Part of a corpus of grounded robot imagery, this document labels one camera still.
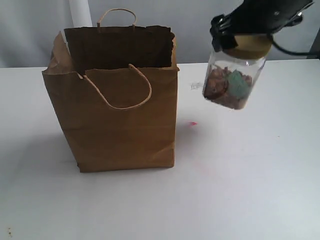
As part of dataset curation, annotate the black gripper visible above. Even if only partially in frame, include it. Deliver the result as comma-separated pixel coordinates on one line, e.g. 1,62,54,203
210,0,314,52

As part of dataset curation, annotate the clear jar yellow lid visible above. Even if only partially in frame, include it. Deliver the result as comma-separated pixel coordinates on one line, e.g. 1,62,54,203
202,35,272,110

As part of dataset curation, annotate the brown paper bag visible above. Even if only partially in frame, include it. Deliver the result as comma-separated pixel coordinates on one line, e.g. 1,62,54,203
42,23,179,173

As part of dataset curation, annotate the small clear plastic scrap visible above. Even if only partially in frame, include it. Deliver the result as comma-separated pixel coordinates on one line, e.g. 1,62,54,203
190,82,203,90

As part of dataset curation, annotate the white vertical pole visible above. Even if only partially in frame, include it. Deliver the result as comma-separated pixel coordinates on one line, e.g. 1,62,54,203
68,0,93,28

